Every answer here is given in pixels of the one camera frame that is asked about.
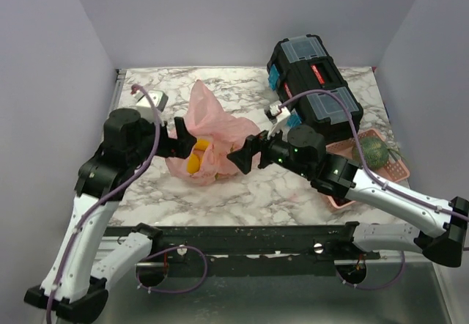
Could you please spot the yellow fake fruit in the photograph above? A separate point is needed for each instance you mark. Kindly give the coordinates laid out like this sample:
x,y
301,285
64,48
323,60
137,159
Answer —
x,y
195,159

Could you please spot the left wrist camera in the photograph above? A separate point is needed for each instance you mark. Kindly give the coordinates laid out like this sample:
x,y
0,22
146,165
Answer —
x,y
159,100

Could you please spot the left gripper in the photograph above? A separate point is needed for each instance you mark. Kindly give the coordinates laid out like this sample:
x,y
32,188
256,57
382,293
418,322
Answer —
x,y
185,141

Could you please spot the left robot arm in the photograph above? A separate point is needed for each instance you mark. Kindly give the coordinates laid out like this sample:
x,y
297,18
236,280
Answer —
x,y
76,288

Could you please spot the pink plastic basket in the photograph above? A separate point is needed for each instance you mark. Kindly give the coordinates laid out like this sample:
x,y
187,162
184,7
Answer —
x,y
395,170

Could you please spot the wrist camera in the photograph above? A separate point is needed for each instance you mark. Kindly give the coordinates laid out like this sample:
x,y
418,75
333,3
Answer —
x,y
159,100
278,116

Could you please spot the black mounting rail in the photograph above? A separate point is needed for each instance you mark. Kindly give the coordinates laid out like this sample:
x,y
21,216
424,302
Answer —
x,y
253,251

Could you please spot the black plastic toolbox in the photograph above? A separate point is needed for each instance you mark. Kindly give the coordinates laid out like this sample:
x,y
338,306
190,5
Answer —
x,y
300,64

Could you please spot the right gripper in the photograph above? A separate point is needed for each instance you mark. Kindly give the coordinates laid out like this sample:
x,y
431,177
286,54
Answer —
x,y
242,158

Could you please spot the pink plastic bag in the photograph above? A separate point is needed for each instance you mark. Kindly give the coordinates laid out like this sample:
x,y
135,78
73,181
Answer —
x,y
206,119

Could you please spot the green fake melon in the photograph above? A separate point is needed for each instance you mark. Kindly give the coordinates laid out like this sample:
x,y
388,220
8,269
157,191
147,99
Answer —
x,y
375,152

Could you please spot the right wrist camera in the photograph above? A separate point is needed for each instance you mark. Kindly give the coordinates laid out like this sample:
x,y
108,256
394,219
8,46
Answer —
x,y
278,116

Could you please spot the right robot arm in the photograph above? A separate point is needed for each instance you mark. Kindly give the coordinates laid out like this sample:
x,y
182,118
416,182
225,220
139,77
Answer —
x,y
435,228

